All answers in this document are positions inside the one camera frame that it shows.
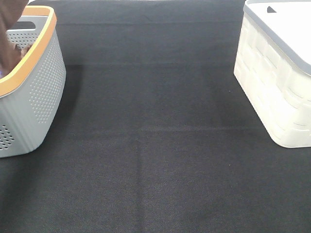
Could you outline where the brown towel in basket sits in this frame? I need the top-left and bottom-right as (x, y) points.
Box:
(14, 44), (32, 59)

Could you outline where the black table mat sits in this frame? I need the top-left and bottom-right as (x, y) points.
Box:
(0, 0), (311, 233)

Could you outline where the brown towel with white label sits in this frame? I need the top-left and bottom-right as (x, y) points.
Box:
(0, 0), (29, 76)

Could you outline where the grey perforated laundry basket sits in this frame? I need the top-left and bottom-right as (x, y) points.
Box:
(0, 5), (66, 158)

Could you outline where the white lidded storage box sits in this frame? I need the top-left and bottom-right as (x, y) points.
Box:
(234, 0), (311, 148)

